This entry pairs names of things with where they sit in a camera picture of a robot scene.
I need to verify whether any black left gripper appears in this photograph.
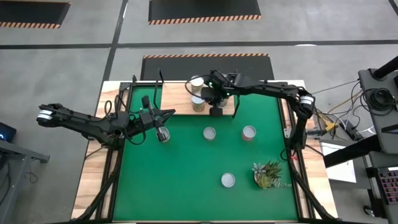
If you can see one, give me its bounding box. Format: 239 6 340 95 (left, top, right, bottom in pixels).
136 95 176 143

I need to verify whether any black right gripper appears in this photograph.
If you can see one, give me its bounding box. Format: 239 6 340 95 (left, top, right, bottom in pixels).
201 70 247 118

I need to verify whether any tall orange pineapple can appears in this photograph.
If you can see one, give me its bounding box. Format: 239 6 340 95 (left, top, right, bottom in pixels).
191 95 206 113

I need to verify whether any tall olive green can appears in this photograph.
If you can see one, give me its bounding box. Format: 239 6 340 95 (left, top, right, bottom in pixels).
190 77 205 94

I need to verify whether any green peaches can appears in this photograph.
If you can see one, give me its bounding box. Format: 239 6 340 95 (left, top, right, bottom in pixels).
156 126 171 143

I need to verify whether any orange circle-patterned can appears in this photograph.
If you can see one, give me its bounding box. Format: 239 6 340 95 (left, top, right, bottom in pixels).
241 125 257 142

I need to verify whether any wooden shelf with black legs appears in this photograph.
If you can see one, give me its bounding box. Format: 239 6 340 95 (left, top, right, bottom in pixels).
152 68 242 119

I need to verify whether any short yellow mushroom can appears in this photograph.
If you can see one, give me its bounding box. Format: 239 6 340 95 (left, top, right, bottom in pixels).
203 126 217 141

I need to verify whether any black hazard-striped floor mat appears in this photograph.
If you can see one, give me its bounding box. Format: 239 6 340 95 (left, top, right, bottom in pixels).
0 0 71 29
140 53 275 82
148 0 262 25

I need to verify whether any green table mat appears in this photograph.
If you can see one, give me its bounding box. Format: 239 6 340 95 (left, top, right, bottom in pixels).
113 84 299 222

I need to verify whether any short salmon can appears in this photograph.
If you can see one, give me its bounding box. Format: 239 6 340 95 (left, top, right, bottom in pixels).
221 172 236 189

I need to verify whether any potted succulent plant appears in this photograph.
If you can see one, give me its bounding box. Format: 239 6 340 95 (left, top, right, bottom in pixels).
251 160 293 190

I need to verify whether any grey side desk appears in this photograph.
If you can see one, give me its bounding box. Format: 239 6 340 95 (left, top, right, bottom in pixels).
0 139 50 224

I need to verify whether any black desk support bar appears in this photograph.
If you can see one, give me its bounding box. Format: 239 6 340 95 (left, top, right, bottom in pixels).
323 134 384 169

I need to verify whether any black device with blue light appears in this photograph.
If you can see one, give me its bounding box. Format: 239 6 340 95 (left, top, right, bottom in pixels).
0 122 17 143

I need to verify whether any white paper sheet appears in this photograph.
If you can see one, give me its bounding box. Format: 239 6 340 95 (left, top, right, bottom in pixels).
319 141 358 184

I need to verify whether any grey workstation desk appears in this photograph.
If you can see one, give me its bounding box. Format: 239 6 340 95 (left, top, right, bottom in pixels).
357 67 398 224

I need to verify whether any backlit purple keyboard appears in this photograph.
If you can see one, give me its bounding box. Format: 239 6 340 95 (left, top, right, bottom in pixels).
377 167 398 205

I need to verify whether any black aluminium table frame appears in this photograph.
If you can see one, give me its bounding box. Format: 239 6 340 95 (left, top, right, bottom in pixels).
71 74 340 224

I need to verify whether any yellow cable with plug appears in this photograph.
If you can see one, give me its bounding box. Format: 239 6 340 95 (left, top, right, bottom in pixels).
315 98 354 131

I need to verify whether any coiled black cable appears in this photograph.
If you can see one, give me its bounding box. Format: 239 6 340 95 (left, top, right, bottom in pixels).
362 88 397 113

